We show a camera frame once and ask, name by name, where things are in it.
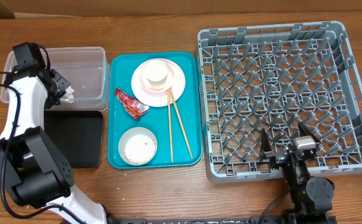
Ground wooden chopstick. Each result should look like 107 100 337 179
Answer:
170 89 193 159
167 89 173 162

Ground white round plate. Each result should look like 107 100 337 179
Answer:
131 58 186 107

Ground cream cup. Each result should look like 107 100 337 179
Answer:
143 59 168 89

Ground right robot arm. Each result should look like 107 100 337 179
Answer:
258 122 336 223

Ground clear plastic bin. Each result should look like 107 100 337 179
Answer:
0 46 110 112

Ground black tray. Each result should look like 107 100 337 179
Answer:
44 111 104 168

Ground red snack wrapper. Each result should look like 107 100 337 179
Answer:
114 88 150 120

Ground rice grains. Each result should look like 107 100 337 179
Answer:
124 134 156 165

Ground small grey-white bowl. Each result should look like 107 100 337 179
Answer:
118 127 158 166

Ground white napkin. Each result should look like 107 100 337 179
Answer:
60 86 74 103

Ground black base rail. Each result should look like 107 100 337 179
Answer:
109 216 337 224

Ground teal serving tray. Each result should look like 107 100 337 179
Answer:
107 52 203 169

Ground grey dishwasher rack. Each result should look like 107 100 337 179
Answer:
196 21 362 184

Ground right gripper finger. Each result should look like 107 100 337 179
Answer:
259 128 273 161
298 121 320 143

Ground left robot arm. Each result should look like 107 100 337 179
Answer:
0 65 115 223

